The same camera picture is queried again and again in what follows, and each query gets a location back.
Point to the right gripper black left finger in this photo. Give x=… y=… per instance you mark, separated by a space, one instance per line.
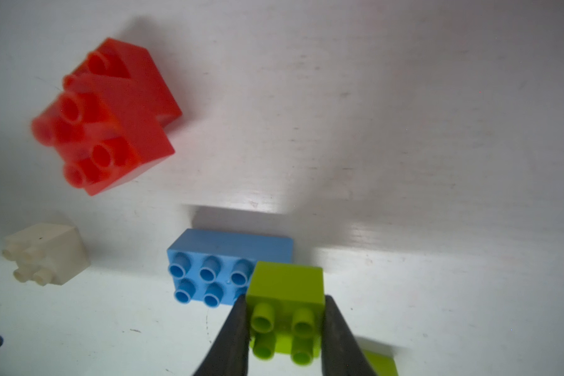
x=229 y=352

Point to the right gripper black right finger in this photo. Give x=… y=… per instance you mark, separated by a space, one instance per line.
x=340 y=352

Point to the green lego brick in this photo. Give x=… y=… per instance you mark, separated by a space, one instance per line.
x=285 y=310
x=382 y=365

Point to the blue lego brick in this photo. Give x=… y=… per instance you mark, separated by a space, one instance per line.
x=216 y=267

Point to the white lego brick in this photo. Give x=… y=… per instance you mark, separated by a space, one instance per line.
x=46 y=253

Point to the red lego brick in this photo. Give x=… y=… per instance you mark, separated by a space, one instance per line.
x=108 y=124

